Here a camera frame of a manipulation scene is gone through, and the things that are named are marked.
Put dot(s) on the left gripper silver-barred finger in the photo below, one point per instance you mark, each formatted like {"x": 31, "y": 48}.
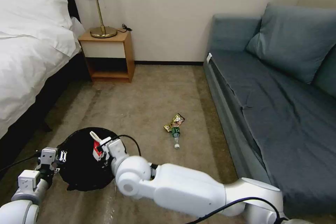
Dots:
{"x": 63, "y": 155}

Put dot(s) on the right gripper silver-barred finger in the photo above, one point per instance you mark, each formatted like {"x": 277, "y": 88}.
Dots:
{"x": 104, "y": 141}

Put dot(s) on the red and white carton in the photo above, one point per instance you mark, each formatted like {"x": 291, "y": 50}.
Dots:
{"x": 96, "y": 148}

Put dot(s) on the black round trash bin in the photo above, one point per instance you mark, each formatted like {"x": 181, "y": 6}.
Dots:
{"x": 78, "y": 171}

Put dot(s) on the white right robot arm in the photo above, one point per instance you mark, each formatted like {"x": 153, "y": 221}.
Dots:
{"x": 181, "y": 184}

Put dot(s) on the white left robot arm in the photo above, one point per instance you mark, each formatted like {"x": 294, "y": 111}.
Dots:
{"x": 25, "y": 182}

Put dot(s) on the green-label clear plastic bottle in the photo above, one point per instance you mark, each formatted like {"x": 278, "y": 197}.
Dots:
{"x": 176, "y": 136}

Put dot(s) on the gold snack wrapper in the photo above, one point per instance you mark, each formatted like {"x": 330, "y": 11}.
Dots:
{"x": 175, "y": 122}

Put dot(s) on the white duvet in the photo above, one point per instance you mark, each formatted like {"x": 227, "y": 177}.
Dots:
{"x": 29, "y": 71}

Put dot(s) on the wooden nightstand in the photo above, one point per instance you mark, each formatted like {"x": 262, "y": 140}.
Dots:
{"x": 107, "y": 50}

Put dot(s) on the dark baseboard strip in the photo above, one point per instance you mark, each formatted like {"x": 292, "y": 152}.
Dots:
{"x": 168, "y": 63}

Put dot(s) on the small white pillow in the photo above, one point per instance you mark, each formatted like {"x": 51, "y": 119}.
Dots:
{"x": 77, "y": 25}

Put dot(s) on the white sofa tag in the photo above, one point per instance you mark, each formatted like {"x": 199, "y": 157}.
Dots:
{"x": 209, "y": 58}

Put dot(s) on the brass table lamp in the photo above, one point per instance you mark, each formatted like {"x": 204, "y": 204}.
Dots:
{"x": 98, "y": 6}

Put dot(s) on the black headboard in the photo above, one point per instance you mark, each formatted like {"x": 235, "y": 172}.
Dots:
{"x": 72, "y": 1}

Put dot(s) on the large white pillow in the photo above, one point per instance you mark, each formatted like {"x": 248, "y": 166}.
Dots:
{"x": 31, "y": 1}

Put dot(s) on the blue-grey sofa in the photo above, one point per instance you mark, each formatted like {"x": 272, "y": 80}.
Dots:
{"x": 275, "y": 119}

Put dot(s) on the large blue-grey cushion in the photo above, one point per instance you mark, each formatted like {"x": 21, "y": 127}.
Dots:
{"x": 291, "y": 43}

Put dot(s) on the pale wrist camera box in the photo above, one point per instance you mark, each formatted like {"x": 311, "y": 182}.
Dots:
{"x": 49, "y": 156}

